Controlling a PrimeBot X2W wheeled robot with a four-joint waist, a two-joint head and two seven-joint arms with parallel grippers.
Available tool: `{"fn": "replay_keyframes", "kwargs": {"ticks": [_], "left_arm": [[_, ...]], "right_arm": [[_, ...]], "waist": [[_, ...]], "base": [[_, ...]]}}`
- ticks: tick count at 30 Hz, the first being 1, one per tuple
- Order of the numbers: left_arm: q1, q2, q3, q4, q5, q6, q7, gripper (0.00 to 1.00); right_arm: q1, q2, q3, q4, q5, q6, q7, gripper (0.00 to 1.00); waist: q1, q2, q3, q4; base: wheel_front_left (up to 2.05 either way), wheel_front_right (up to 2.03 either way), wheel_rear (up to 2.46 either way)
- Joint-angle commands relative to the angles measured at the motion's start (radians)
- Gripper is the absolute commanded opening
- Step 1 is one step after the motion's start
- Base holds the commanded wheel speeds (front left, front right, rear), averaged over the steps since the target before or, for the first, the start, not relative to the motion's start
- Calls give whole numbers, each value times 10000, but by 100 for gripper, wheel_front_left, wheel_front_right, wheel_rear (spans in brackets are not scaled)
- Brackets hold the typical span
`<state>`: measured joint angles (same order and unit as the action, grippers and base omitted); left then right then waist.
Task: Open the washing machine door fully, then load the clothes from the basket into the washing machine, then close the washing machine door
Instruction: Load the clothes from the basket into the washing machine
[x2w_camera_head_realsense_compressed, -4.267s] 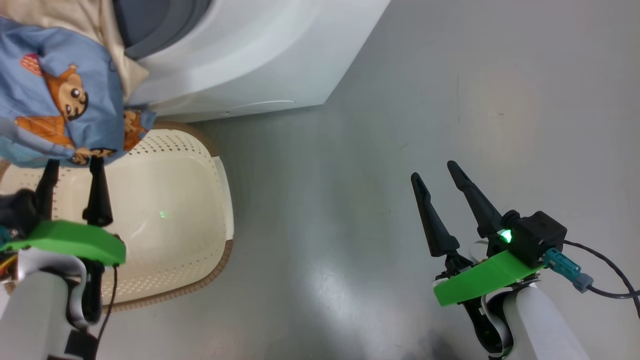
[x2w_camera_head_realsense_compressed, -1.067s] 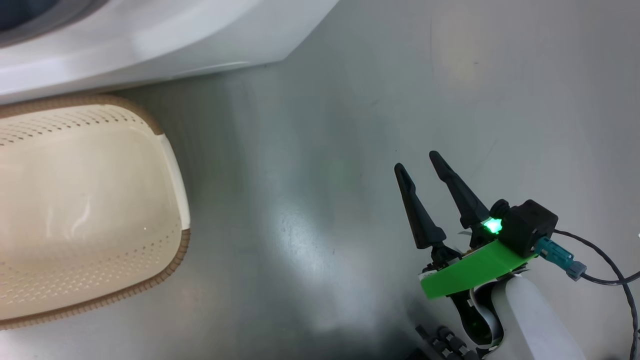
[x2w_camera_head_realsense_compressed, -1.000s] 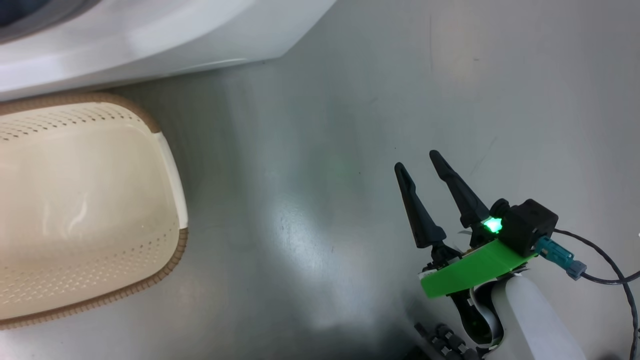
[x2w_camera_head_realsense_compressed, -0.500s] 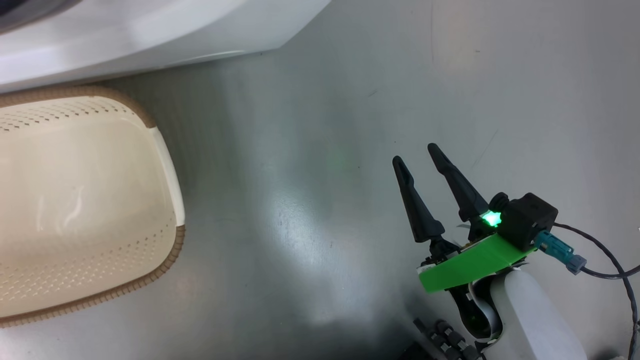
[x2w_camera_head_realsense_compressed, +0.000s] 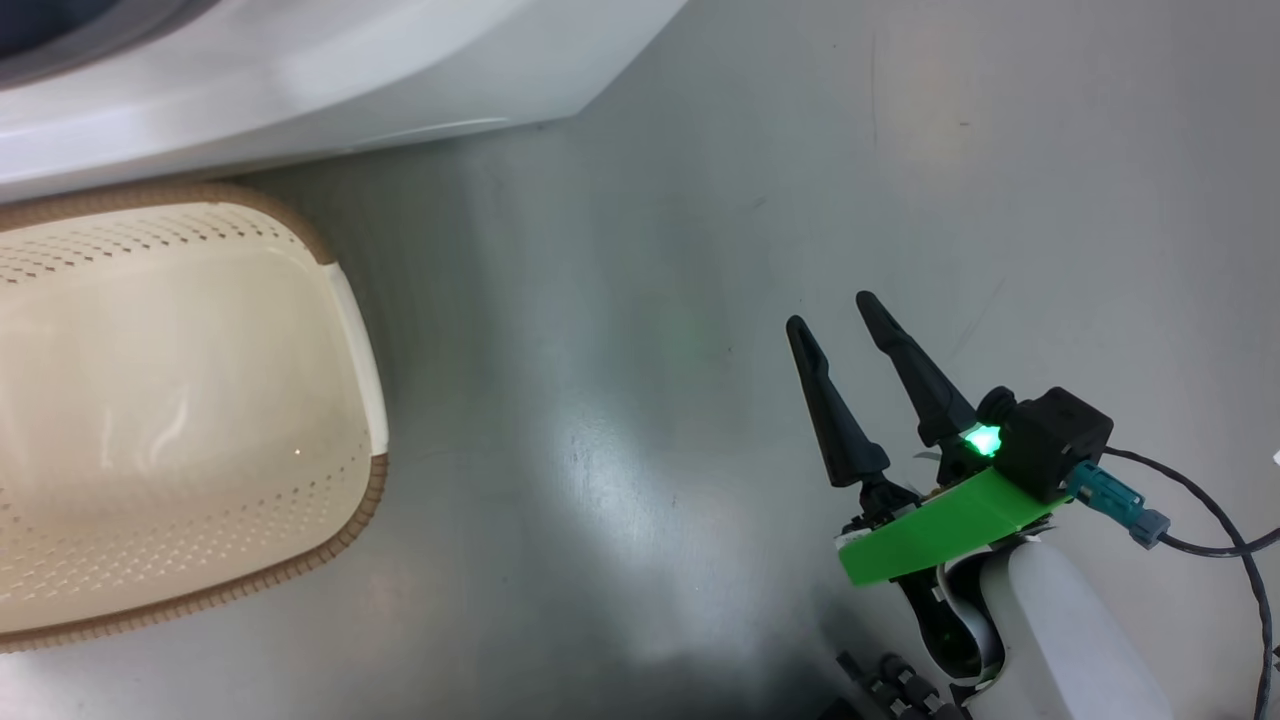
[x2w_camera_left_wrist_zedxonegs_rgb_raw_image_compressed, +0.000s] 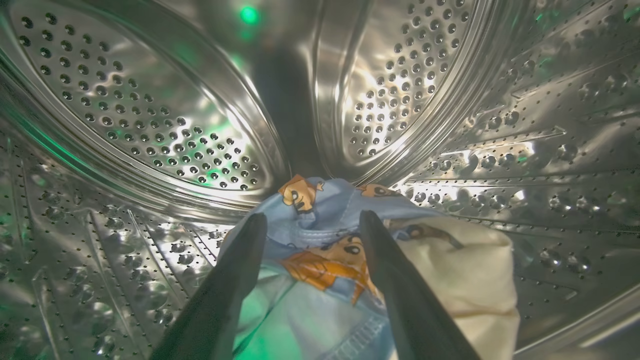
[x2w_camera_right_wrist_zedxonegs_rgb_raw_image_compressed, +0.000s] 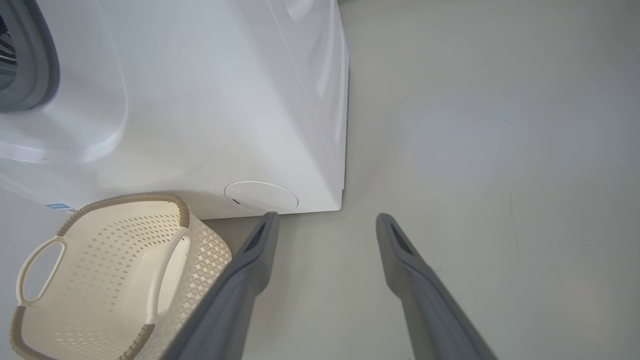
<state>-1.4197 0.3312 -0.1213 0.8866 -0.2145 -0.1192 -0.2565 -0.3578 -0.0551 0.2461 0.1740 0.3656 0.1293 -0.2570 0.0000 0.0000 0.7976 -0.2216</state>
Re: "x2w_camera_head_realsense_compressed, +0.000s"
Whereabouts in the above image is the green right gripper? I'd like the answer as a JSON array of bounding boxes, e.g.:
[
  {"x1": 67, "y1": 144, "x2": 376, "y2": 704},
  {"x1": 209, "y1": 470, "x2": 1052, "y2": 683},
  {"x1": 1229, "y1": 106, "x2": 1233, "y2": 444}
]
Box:
[{"x1": 786, "y1": 291, "x2": 1066, "y2": 588}]

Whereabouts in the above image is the white front-load washing machine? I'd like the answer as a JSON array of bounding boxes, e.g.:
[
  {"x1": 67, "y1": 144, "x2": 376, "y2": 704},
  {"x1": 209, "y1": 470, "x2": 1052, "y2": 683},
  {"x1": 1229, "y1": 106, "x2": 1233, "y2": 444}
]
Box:
[{"x1": 0, "y1": 0, "x2": 691, "y2": 206}]

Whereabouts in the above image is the cream perforated laundry basket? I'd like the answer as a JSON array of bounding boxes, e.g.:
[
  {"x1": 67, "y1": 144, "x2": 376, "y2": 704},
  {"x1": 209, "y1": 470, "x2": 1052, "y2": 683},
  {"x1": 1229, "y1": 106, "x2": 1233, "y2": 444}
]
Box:
[{"x1": 0, "y1": 182, "x2": 389, "y2": 653}]

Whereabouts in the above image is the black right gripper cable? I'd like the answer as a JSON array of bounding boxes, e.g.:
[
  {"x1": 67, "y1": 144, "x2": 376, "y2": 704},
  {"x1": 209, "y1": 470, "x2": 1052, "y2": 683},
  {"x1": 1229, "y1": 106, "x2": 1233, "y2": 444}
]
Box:
[{"x1": 1065, "y1": 447, "x2": 1280, "y2": 720}]

